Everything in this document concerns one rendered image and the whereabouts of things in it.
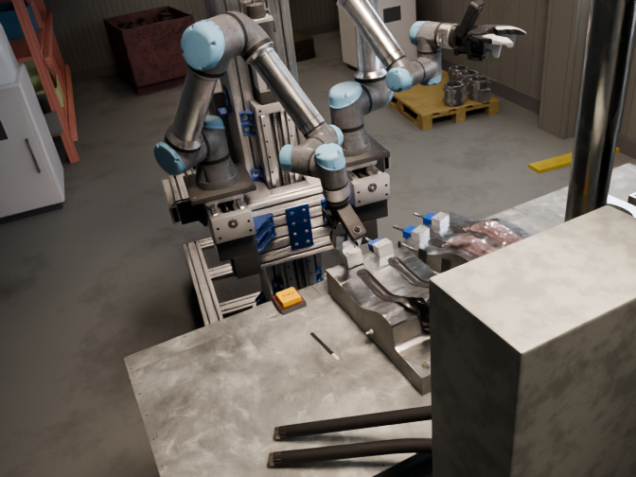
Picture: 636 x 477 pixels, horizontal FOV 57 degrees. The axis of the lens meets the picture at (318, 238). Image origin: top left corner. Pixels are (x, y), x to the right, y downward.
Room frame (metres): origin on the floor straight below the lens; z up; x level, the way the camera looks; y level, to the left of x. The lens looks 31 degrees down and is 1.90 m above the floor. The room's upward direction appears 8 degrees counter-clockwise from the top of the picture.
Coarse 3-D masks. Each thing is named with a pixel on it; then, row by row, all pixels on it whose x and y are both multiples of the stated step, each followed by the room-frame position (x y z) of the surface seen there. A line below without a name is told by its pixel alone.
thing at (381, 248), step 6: (366, 240) 1.61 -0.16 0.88; (372, 240) 1.57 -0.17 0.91; (378, 240) 1.56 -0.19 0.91; (384, 240) 1.53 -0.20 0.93; (390, 240) 1.53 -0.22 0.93; (372, 246) 1.54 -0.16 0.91; (378, 246) 1.51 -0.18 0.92; (384, 246) 1.51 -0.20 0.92; (390, 246) 1.51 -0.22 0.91; (378, 252) 1.50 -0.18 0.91; (384, 252) 1.50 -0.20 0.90; (390, 252) 1.51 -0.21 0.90
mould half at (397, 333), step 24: (384, 264) 1.46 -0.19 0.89; (408, 264) 1.45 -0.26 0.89; (336, 288) 1.41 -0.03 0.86; (360, 288) 1.36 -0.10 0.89; (408, 288) 1.33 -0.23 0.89; (360, 312) 1.28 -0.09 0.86; (384, 312) 1.18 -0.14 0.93; (408, 312) 1.17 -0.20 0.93; (384, 336) 1.16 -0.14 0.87; (408, 336) 1.14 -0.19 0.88; (408, 360) 1.08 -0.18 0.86
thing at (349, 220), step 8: (336, 208) 1.44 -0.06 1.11; (344, 208) 1.44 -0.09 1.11; (352, 208) 1.44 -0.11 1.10; (344, 216) 1.42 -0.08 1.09; (352, 216) 1.42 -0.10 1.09; (344, 224) 1.40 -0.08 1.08; (352, 224) 1.40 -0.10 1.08; (360, 224) 1.40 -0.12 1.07; (352, 232) 1.38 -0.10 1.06; (360, 232) 1.38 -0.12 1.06; (352, 240) 1.38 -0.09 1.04
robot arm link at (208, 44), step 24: (216, 24) 1.61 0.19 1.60; (240, 24) 1.67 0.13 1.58; (192, 48) 1.59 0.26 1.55; (216, 48) 1.56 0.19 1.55; (240, 48) 1.65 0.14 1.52; (192, 72) 1.63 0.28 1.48; (216, 72) 1.61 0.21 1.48; (192, 96) 1.65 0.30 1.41; (192, 120) 1.68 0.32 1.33; (168, 144) 1.71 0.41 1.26; (192, 144) 1.71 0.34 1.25; (168, 168) 1.72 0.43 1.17
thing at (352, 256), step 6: (348, 246) 1.51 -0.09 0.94; (354, 246) 1.49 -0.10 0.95; (348, 252) 1.47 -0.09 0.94; (354, 252) 1.46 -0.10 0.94; (360, 252) 1.47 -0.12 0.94; (348, 258) 1.45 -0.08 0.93; (354, 258) 1.46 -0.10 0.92; (360, 258) 1.47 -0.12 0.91; (348, 264) 1.46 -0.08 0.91; (354, 264) 1.46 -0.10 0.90
